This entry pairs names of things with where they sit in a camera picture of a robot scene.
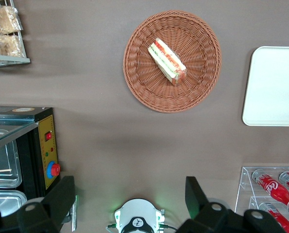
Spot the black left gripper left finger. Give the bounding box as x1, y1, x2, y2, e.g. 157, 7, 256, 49
17, 175, 76, 233

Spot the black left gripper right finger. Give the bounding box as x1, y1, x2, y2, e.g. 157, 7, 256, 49
175, 176, 233, 233

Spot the triangle sandwich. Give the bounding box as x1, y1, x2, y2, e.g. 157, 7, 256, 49
147, 37, 187, 87

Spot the brown woven round basket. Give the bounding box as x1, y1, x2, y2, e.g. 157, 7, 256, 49
122, 10, 222, 114

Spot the cream plastic tray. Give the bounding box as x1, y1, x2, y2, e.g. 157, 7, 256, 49
242, 46, 289, 127

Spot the clear acrylic bottle rack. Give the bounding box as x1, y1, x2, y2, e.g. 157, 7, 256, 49
234, 166, 289, 233

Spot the black food warmer cabinet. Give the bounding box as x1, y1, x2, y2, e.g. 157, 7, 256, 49
0, 105, 78, 233

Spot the steel food pan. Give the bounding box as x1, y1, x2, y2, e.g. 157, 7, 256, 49
0, 128, 23, 189
0, 190, 28, 218

